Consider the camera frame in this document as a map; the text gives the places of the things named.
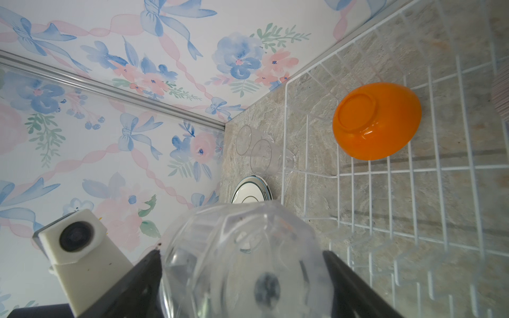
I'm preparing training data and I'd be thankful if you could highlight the striped ceramic bowl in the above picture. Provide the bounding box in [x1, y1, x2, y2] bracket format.
[491, 64, 509, 123]

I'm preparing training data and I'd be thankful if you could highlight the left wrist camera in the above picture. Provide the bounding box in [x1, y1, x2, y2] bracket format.
[33, 209, 133, 317]

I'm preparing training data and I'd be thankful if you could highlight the white plate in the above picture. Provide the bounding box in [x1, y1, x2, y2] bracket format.
[230, 175, 273, 204]

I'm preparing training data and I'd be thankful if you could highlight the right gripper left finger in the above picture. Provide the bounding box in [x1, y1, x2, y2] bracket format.
[80, 249, 163, 317]

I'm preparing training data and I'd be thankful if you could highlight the orange bowl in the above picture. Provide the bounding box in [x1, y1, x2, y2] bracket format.
[332, 82, 422, 161]

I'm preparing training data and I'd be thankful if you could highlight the clear glass cup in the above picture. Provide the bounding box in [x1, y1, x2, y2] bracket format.
[250, 139, 295, 177]
[159, 201, 334, 317]
[235, 125, 263, 156]

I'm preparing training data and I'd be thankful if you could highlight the white wire dish rack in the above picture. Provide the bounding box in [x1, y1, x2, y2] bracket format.
[282, 1, 508, 317]

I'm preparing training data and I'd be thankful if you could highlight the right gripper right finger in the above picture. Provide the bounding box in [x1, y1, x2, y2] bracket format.
[323, 250, 402, 318]

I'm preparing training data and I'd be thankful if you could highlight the clear glass cup front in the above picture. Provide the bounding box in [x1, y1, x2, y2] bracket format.
[159, 201, 334, 317]

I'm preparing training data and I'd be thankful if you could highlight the clear glass cup back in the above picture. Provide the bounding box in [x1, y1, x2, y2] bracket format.
[250, 139, 295, 177]

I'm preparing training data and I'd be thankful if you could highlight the left corner aluminium post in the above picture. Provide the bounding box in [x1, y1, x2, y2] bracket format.
[1, 50, 225, 131]

